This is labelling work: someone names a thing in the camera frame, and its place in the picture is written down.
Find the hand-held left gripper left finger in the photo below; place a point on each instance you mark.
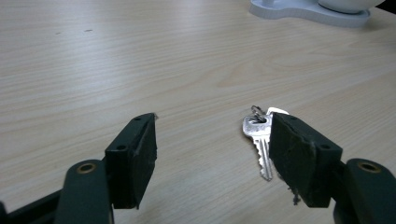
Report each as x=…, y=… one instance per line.
x=134, y=161

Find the white plastic base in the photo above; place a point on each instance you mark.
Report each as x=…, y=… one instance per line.
x=308, y=14

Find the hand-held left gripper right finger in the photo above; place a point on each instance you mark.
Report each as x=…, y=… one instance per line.
x=299, y=161

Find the white round bowl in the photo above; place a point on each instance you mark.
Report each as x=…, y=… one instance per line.
x=348, y=4

